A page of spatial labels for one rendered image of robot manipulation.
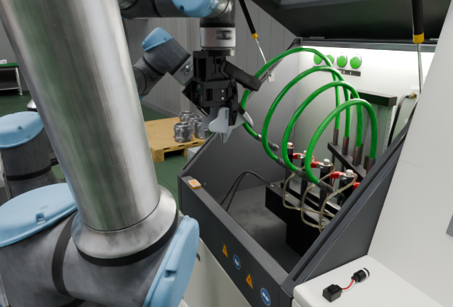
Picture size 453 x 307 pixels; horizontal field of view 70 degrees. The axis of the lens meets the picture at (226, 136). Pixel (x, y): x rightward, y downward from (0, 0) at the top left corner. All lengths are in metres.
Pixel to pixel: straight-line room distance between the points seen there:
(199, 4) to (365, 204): 0.53
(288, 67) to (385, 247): 0.81
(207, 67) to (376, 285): 0.56
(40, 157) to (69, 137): 0.65
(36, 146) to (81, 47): 0.69
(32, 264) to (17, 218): 0.06
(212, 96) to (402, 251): 0.52
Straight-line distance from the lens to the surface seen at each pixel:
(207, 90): 0.68
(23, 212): 0.46
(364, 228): 0.81
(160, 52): 0.85
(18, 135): 0.91
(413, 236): 0.80
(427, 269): 0.80
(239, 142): 1.30
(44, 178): 0.96
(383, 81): 1.13
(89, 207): 0.34
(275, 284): 0.79
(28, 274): 0.47
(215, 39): 0.67
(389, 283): 0.80
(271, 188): 1.09
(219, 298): 1.16
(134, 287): 0.39
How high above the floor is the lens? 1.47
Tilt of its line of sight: 18 degrees down
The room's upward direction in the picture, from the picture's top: straight up
